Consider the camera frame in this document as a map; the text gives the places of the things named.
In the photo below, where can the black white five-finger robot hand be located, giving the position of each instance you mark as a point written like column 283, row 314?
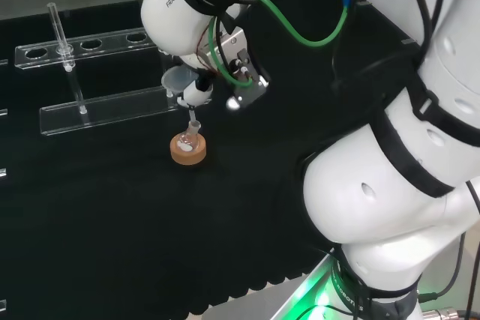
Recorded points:
column 195, row 93

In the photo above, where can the clear plastic funnel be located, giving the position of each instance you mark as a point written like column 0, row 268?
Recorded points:
column 178, row 78

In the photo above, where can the glass round-bottom flask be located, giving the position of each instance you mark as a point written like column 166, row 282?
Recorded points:
column 188, row 138

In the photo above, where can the clear acrylic funnel stand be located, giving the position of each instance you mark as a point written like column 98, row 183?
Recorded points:
column 97, row 110

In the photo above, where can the black bench cloth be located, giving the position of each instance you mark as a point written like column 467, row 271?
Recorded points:
column 112, row 222

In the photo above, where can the pale base board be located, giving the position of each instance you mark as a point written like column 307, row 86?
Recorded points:
column 262, row 297

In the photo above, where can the clear cloth clamp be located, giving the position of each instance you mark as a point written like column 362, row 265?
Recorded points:
column 409, row 41

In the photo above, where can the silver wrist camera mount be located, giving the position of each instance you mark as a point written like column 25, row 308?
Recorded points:
column 245, row 72

